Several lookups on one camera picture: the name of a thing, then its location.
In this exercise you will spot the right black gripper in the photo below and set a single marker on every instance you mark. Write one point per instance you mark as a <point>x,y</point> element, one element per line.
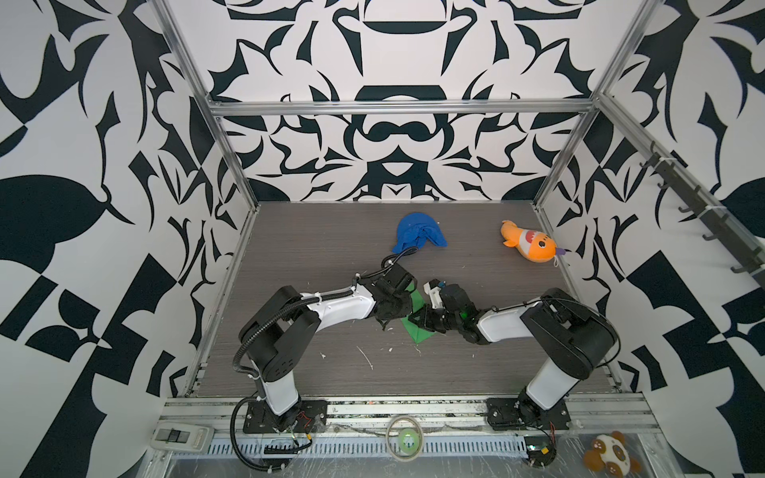
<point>423,311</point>

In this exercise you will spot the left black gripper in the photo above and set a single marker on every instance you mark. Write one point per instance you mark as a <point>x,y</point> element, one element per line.
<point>406,299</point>

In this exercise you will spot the green square paper sheet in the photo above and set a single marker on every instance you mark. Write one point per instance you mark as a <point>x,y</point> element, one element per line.
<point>414,322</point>

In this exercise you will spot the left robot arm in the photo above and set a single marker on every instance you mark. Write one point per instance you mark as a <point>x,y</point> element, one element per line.
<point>273,342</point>

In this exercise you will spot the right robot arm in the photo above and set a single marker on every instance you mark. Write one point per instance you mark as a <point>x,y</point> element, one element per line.
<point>575,337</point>

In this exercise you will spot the blue crumpled cloth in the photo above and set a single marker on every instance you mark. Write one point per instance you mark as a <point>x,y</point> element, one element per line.
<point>415,229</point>

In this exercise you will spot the orange fish plush toy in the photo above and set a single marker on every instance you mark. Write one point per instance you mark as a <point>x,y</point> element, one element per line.
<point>533,245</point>

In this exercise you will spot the white tape roll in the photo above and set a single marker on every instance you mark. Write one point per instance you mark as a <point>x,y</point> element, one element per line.
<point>395,426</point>

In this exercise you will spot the small black electronics box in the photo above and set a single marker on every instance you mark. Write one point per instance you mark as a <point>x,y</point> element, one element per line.
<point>541,451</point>

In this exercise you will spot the brown white plush toy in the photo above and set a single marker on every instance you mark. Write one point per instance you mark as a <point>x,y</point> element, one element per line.
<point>609,453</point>

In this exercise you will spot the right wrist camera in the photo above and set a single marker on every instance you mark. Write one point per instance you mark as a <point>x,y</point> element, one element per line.
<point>433,290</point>

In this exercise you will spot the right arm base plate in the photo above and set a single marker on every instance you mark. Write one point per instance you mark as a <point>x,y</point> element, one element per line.
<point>522,413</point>

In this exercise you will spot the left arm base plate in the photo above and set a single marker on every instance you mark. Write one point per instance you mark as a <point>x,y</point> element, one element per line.
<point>284,416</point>

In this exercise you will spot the aluminium front rail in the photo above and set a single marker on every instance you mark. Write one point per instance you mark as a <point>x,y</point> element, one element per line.
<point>583,413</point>

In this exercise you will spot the black hook rail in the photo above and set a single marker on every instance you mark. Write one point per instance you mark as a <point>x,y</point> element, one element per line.
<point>721,224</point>

